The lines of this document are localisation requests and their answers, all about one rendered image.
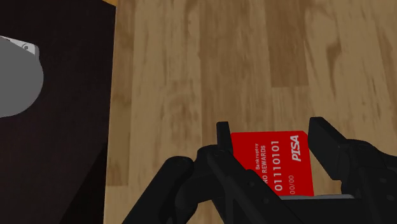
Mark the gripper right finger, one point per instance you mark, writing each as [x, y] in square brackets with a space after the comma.
[350, 158]

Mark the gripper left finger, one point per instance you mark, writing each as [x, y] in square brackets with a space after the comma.
[223, 173]

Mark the red bank card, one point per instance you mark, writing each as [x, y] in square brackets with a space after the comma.
[279, 161]

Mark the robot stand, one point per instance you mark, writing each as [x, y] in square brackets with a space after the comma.
[62, 124]

